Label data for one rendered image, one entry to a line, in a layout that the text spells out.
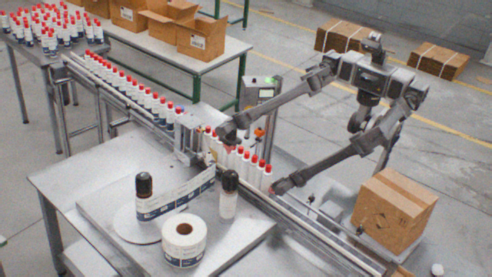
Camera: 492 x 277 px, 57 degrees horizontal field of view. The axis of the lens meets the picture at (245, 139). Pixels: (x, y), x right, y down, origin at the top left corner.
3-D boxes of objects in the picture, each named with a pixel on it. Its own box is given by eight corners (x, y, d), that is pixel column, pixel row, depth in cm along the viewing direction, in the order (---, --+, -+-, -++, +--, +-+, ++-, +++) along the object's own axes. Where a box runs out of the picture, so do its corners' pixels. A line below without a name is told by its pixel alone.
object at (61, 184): (26, 178, 254) (25, 175, 253) (201, 103, 337) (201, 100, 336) (342, 506, 145) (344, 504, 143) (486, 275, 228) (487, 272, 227)
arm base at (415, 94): (417, 110, 239) (424, 90, 233) (412, 116, 234) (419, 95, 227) (401, 104, 243) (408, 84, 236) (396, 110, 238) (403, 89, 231)
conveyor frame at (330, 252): (153, 131, 298) (153, 125, 295) (166, 126, 305) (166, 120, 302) (373, 288, 212) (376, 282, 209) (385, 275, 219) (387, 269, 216)
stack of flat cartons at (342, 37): (312, 49, 638) (316, 28, 620) (327, 38, 677) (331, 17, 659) (355, 63, 613) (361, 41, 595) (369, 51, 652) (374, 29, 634)
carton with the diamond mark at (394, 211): (349, 221, 244) (361, 183, 229) (374, 203, 258) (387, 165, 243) (397, 257, 227) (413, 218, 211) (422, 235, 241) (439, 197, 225)
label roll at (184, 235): (173, 274, 202) (173, 252, 194) (155, 243, 216) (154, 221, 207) (212, 258, 212) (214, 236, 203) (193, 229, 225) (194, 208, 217)
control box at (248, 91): (238, 107, 245) (241, 75, 235) (268, 106, 249) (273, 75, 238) (242, 117, 237) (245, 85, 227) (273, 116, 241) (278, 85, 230)
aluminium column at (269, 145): (257, 178, 270) (271, 76, 231) (262, 175, 272) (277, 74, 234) (262, 181, 267) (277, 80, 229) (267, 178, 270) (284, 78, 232)
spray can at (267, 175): (257, 194, 251) (261, 165, 239) (264, 190, 254) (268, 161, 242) (264, 199, 248) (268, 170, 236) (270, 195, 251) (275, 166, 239)
